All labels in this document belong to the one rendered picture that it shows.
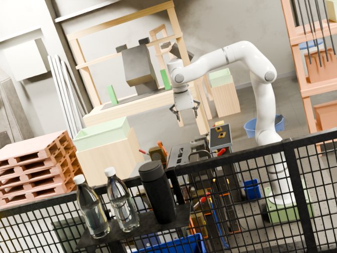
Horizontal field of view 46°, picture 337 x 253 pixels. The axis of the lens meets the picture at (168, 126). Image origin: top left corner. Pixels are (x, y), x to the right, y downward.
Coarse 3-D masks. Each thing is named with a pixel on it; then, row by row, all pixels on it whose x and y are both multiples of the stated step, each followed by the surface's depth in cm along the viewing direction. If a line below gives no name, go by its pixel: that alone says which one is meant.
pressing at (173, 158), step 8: (184, 144) 303; (176, 152) 292; (184, 152) 287; (168, 160) 283; (176, 160) 277; (184, 160) 273; (184, 176) 248; (176, 200) 220; (160, 232) 195; (168, 240) 186
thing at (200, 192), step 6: (198, 192) 207; (210, 198) 207; (204, 204) 205; (210, 204) 206; (210, 216) 208; (210, 222) 209; (210, 228) 210; (216, 234) 211; (210, 240) 212; (216, 240) 212; (222, 240) 213; (216, 246) 213; (228, 246) 217
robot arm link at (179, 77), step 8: (208, 56) 199; (216, 56) 198; (224, 56) 198; (192, 64) 193; (200, 64) 195; (208, 64) 199; (216, 64) 199; (224, 64) 201; (176, 72) 193; (184, 72) 192; (192, 72) 193; (200, 72) 195; (176, 80) 193; (184, 80) 193; (192, 80) 195
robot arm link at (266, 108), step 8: (256, 80) 209; (256, 88) 210; (264, 88) 209; (256, 96) 210; (264, 96) 206; (272, 96) 207; (256, 104) 211; (264, 104) 207; (272, 104) 207; (264, 112) 209; (272, 112) 209; (264, 120) 212; (272, 120) 213; (256, 128) 221; (264, 128) 218; (272, 128) 220; (256, 136) 222
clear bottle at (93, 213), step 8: (80, 176) 117; (80, 184) 117; (80, 192) 117; (88, 192) 117; (80, 200) 117; (88, 200) 116; (96, 200) 118; (80, 208) 118; (88, 208) 117; (96, 208) 118; (88, 216) 118; (96, 216) 118; (104, 216) 120; (88, 224) 119; (96, 224) 118; (104, 224) 120; (96, 232) 119; (104, 232) 120
